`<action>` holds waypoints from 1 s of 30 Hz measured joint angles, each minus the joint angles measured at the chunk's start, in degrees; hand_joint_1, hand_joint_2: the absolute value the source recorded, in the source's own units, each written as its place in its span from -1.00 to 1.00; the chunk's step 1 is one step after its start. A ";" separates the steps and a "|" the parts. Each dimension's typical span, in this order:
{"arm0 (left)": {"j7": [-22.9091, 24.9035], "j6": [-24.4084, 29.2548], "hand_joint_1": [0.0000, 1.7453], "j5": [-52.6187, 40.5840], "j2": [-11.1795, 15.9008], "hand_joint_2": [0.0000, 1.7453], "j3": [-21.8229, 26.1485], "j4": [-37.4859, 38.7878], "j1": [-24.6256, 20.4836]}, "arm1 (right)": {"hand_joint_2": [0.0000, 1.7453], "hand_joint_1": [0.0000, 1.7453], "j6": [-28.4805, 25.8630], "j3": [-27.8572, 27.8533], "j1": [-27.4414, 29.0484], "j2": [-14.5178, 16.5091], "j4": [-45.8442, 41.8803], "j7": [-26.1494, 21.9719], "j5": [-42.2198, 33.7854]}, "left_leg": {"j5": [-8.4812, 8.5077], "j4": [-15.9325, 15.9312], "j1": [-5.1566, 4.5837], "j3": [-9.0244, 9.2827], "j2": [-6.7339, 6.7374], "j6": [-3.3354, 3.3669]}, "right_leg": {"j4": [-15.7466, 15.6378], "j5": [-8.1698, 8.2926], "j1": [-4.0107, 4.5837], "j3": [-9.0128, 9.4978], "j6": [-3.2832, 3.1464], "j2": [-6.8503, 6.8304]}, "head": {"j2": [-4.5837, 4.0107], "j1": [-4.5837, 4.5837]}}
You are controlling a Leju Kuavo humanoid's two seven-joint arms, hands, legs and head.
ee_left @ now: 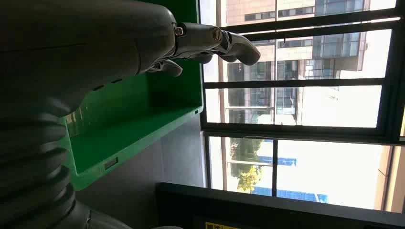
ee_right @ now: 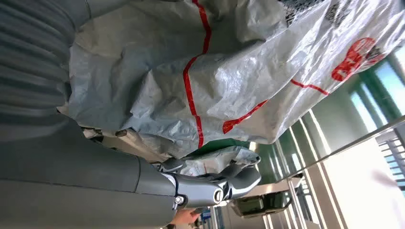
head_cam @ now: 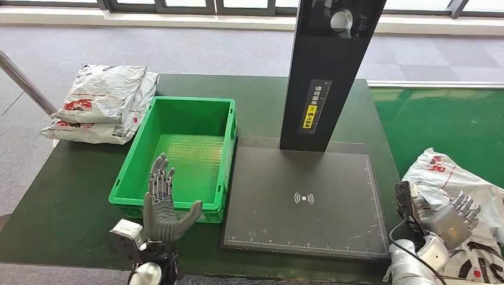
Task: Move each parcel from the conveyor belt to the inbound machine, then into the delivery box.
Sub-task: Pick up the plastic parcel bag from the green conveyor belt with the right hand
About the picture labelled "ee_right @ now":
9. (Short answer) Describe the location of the dark window frame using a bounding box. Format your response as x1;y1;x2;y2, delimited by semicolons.
348;52;405;134

